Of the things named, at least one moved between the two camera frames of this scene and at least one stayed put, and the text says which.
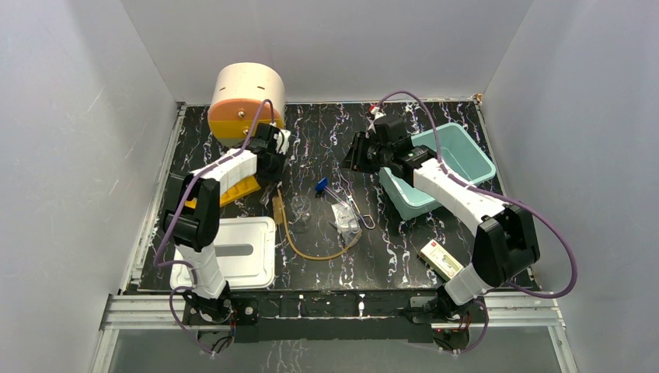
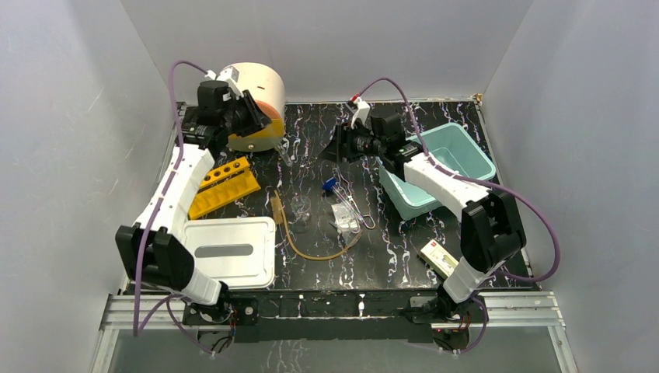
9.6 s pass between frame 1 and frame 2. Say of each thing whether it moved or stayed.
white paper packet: stayed
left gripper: moved
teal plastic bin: stayed
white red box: stayed
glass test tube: moved
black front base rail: stayed
